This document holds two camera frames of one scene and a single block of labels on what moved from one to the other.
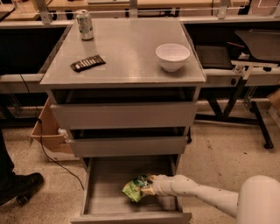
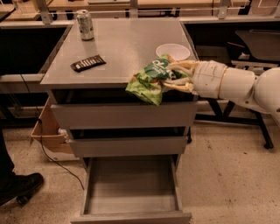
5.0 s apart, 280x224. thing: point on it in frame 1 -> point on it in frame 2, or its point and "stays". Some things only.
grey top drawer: x=127 y=115 stays
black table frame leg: x=219 y=115 stays
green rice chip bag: x=133 y=189 -> x=147 y=84
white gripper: x=160 y=185 -> x=208 y=79
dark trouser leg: x=6 y=164 stays
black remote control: x=87 y=63 stays
